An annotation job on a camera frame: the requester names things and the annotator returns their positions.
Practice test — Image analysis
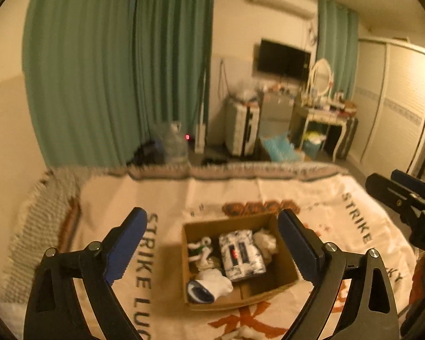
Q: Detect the white dressing table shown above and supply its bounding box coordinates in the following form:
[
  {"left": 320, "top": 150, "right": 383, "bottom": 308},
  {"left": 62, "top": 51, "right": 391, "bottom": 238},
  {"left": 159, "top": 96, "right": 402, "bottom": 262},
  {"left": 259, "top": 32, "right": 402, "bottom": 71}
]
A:
[{"left": 294, "top": 97, "right": 358, "bottom": 162}]

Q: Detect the white cloth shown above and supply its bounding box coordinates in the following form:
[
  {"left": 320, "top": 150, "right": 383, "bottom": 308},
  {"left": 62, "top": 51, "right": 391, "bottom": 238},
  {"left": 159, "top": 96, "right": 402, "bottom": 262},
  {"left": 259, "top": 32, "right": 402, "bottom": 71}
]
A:
[{"left": 253, "top": 229, "right": 277, "bottom": 256}]

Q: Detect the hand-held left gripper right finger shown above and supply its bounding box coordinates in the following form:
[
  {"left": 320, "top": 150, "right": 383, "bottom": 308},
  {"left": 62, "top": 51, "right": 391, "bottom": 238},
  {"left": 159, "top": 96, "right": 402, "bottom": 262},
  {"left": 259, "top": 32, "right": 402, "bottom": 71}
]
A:
[{"left": 277, "top": 209, "right": 400, "bottom": 340}]

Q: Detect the small white sock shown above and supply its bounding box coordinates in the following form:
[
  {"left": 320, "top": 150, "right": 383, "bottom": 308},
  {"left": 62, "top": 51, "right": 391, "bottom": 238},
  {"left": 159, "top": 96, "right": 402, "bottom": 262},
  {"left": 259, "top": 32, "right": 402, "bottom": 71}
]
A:
[{"left": 188, "top": 237, "right": 222, "bottom": 270}]

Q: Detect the clear plastic bag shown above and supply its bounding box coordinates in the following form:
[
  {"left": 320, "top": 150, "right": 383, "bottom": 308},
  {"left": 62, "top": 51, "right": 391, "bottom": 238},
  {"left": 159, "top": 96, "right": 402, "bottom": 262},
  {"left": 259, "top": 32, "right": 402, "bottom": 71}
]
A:
[{"left": 230, "top": 80, "right": 259, "bottom": 103}]

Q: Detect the white sliding wardrobe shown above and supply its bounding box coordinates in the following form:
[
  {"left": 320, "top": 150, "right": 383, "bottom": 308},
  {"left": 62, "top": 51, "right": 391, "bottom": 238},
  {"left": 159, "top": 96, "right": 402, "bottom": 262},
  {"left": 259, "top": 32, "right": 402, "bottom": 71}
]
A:
[{"left": 350, "top": 37, "right": 425, "bottom": 178}]

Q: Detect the grey mini fridge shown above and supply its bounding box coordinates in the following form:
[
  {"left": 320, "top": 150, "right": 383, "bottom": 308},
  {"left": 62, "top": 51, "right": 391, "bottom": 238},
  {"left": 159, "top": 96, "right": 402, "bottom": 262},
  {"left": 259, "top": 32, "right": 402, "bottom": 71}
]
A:
[{"left": 260, "top": 90, "right": 298, "bottom": 139}]

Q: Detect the wide green curtain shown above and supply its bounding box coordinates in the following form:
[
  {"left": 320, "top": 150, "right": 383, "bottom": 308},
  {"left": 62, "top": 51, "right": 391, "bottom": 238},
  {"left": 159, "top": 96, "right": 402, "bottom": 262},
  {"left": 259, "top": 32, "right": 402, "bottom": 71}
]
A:
[{"left": 21, "top": 0, "right": 215, "bottom": 167}]

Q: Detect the cardboard box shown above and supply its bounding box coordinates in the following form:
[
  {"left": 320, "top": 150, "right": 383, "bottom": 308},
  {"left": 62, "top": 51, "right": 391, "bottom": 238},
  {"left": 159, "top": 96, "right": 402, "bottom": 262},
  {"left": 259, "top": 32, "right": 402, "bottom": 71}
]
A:
[{"left": 180, "top": 212, "right": 301, "bottom": 312}]

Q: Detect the floral tissue pack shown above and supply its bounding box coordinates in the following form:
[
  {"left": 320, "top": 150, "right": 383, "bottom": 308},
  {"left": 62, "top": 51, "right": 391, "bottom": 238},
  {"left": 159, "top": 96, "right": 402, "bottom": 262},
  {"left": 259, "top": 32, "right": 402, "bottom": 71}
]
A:
[{"left": 218, "top": 230, "right": 266, "bottom": 282}]

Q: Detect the white sock with dark toe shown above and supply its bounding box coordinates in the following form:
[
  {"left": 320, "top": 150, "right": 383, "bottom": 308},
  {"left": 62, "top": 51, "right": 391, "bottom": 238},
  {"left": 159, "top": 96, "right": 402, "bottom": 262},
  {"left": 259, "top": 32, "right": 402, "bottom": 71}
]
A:
[{"left": 187, "top": 269, "right": 233, "bottom": 304}]

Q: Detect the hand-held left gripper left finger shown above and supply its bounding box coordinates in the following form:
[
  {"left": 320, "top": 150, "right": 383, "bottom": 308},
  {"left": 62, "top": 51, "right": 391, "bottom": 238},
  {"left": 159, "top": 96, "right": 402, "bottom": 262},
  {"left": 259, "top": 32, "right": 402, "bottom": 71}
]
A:
[{"left": 24, "top": 207, "right": 148, "bottom": 340}]

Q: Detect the checkered bedsheet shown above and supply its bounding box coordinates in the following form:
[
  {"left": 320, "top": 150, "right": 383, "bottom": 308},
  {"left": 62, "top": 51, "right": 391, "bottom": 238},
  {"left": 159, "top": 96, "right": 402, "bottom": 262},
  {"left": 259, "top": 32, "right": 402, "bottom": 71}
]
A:
[{"left": 2, "top": 168, "right": 82, "bottom": 301}]

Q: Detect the oval white mirror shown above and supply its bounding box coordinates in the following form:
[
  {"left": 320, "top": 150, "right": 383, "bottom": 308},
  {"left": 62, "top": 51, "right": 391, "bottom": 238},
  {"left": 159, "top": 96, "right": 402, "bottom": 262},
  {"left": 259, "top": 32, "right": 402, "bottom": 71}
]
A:
[{"left": 306, "top": 58, "right": 334, "bottom": 98}]

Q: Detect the white suitcase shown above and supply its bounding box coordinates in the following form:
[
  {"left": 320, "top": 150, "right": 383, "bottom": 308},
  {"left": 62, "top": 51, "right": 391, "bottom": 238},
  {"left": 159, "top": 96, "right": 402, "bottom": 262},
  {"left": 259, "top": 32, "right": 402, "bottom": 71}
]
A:
[{"left": 225, "top": 94, "right": 261, "bottom": 156}]

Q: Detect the white mop pole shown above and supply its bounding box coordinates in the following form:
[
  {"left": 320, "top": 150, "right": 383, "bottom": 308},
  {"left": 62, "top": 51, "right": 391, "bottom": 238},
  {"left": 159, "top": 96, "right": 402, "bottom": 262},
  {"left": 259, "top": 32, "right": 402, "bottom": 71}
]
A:
[{"left": 195, "top": 69, "right": 208, "bottom": 153}]

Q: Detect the clear water jug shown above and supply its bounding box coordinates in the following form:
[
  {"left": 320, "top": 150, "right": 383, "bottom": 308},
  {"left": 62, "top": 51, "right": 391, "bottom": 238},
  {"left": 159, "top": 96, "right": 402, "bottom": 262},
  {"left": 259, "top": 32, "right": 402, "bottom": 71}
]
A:
[{"left": 154, "top": 122, "right": 188, "bottom": 167}]

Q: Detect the black wall television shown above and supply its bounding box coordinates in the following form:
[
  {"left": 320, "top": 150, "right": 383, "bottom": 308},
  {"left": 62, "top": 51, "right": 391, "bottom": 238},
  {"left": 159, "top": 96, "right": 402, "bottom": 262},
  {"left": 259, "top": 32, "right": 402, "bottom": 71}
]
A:
[{"left": 256, "top": 38, "right": 311, "bottom": 80}]

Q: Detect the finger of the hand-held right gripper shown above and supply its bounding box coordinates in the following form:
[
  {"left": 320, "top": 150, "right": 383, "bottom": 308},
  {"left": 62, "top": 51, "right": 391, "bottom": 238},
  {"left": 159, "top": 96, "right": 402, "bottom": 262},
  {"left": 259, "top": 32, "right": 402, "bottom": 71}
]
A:
[
  {"left": 391, "top": 169, "right": 425, "bottom": 213},
  {"left": 365, "top": 173, "right": 424, "bottom": 220}
]

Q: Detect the narrow green curtain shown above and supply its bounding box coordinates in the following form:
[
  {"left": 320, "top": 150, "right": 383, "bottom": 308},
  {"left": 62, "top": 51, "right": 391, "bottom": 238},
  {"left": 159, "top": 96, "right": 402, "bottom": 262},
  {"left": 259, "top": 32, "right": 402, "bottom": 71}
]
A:
[{"left": 315, "top": 0, "right": 359, "bottom": 103}]

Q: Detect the cream printed blanket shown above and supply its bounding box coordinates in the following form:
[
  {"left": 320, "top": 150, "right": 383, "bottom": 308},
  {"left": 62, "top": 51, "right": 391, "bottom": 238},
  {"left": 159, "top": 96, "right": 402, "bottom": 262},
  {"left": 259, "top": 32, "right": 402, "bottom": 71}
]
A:
[{"left": 0, "top": 163, "right": 422, "bottom": 340}]

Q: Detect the blue plastic basket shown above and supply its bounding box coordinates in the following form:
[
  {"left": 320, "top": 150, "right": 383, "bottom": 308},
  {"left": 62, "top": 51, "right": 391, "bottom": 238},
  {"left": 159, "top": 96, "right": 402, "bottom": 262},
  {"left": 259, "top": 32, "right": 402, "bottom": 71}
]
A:
[{"left": 262, "top": 133, "right": 294, "bottom": 162}]

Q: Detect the green waste bin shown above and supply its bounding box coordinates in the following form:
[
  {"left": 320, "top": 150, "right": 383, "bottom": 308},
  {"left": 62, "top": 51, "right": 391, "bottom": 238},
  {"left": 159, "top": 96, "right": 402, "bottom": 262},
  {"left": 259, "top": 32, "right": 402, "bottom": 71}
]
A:
[{"left": 303, "top": 131, "right": 326, "bottom": 158}]

